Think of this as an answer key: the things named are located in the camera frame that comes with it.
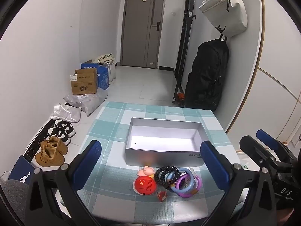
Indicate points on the blue cardboard box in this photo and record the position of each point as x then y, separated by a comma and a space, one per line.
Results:
103, 77

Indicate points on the tan suede boot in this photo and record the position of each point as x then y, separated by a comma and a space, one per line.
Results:
49, 156
56, 144

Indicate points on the red round badge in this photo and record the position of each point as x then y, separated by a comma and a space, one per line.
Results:
144, 185

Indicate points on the grey entrance door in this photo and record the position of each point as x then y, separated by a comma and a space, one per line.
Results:
141, 28

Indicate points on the blue Jordan shoe box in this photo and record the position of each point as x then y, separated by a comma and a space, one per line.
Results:
22, 171

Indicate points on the black metal door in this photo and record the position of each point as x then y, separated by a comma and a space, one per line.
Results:
185, 42

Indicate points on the light blue bangle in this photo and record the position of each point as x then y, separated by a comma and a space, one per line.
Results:
168, 177

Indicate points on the white wardrobe with gold trim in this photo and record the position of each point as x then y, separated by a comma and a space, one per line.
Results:
270, 94

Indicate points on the white plastic parcel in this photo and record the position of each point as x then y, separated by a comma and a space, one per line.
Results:
67, 113

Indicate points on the small orange object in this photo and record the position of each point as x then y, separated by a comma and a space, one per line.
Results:
180, 96

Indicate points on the purple bangle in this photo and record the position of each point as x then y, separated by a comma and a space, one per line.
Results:
179, 181
188, 195

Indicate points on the brown cardboard box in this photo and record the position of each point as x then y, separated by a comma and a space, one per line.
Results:
84, 82

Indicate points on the small red charm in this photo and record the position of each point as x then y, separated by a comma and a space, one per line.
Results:
162, 196

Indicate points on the teal checked tablecloth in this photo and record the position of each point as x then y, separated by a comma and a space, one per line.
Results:
110, 127

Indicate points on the white hanging bag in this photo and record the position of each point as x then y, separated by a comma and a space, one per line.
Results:
225, 11

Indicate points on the black marbled mat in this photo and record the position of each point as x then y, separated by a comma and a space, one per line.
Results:
38, 136

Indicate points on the silver cardboard box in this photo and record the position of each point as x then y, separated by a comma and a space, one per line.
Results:
162, 143

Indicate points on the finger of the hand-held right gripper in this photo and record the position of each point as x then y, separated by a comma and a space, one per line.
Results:
265, 137
250, 147

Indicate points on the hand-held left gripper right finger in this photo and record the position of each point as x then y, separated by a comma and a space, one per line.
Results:
214, 164

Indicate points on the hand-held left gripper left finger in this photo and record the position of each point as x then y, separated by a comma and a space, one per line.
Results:
87, 164

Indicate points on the grey plastic parcel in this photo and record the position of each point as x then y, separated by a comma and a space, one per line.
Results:
89, 102

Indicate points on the grey cloth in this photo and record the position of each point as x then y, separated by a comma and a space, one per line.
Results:
13, 200

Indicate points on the beige cloth bag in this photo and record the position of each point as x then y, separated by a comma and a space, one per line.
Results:
105, 58

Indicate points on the pink pig toy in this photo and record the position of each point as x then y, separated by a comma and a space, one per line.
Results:
145, 171

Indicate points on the black backpack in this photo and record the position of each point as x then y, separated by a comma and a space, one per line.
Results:
207, 75

